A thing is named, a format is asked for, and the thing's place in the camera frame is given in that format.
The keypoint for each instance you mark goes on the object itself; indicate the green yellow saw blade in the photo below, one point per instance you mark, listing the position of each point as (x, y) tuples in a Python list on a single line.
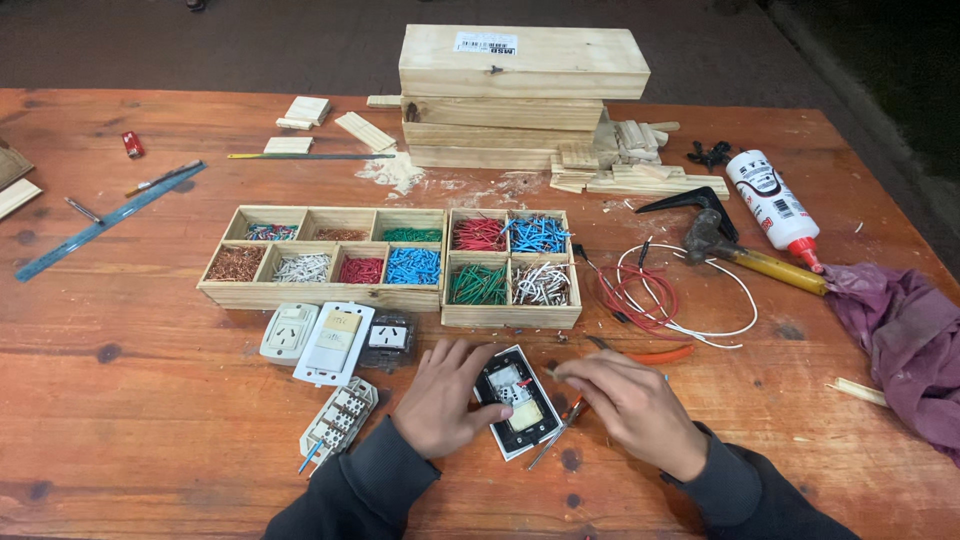
[(315, 156)]

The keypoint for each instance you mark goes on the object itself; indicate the person's left hand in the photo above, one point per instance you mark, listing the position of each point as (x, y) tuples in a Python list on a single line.
[(435, 405)]

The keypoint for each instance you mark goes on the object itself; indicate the small wood piece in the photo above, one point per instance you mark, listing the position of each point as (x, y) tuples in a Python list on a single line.
[(383, 100)]

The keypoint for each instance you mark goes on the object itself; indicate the black plastic angle bracket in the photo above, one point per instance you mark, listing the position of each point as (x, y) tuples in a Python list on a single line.
[(701, 201)]

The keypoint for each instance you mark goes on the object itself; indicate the pencil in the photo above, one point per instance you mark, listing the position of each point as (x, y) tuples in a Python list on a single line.
[(161, 178)]

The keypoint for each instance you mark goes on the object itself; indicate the purple cloth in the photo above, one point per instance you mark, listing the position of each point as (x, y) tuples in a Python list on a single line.
[(900, 337)]

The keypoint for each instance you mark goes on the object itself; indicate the white switch plate with tape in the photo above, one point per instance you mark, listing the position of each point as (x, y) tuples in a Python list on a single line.
[(334, 345)]

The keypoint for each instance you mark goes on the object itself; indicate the white terminal frame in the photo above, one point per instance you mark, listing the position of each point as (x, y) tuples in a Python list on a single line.
[(339, 421)]

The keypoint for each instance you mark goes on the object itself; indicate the heap of copper strands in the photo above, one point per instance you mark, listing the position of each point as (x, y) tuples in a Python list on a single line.
[(235, 264)]

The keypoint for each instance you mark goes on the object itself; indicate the person's right fingers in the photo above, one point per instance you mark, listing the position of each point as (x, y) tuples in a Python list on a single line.
[(589, 369)]

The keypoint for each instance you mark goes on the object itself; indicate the heap of fine copper bits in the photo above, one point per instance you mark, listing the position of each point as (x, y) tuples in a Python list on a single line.
[(341, 235)]

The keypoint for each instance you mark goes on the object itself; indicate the long wooden box with label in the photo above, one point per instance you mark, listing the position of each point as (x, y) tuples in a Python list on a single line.
[(525, 64)]

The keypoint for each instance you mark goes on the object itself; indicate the person's right hand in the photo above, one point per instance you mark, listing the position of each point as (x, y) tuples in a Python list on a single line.
[(645, 412)]

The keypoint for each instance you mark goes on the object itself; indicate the dark wood board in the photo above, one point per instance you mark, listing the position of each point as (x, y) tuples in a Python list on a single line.
[(11, 165)]

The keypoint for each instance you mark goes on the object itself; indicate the clear black socket module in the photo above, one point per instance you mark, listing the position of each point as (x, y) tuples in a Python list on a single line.
[(387, 339)]

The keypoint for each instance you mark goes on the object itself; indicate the black wall switch plate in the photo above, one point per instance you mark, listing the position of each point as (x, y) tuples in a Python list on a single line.
[(529, 420)]

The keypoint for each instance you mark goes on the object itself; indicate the square wood block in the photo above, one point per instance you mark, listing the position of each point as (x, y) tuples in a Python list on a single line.
[(307, 109)]

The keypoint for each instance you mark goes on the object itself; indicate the sawdust heap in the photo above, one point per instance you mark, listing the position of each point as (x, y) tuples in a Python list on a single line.
[(390, 174)]

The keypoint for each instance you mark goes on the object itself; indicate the thin metal orange tool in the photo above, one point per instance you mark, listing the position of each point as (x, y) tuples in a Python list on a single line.
[(556, 436)]

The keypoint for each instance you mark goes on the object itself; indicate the red lighter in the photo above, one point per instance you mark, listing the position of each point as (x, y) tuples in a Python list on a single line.
[(133, 144)]

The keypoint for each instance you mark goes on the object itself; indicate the wood sliver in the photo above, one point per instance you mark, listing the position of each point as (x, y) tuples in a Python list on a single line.
[(859, 391)]

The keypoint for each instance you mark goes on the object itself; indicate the flat wood block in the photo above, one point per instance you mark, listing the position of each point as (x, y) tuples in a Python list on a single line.
[(289, 145)]

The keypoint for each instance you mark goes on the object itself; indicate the pile of small wood offcuts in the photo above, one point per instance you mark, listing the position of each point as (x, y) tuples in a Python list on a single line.
[(637, 176)]

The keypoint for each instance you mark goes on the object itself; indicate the pile of black screws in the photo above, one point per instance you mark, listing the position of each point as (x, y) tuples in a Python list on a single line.
[(709, 154)]

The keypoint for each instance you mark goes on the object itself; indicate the square wooden divided tray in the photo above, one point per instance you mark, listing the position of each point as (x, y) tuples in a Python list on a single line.
[(510, 317)]

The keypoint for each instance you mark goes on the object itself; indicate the thin wood strip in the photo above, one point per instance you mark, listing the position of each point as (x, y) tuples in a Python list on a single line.
[(292, 124)]

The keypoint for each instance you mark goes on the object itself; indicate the stack of wooden boards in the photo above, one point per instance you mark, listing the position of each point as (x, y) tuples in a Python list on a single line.
[(495, 131)]

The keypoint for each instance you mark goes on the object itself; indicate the ribbed wood slat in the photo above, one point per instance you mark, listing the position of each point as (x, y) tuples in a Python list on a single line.
[(365, 132)]

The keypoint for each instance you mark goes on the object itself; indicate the white wall socket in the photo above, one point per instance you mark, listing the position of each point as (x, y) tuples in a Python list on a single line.
[(289, 334)]

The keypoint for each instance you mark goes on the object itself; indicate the pale wood board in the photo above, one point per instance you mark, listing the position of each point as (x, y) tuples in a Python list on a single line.
[(16, 199)]

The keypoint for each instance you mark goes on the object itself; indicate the blue metal ruler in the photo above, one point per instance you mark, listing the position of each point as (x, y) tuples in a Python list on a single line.
[(105, 223)]

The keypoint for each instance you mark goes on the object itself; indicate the long wooden divided tray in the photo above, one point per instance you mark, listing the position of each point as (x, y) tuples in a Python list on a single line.
[(322, 296)]

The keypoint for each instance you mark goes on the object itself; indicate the white glue bottle red cap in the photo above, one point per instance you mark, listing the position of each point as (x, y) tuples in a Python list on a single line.
[(772, 199)]

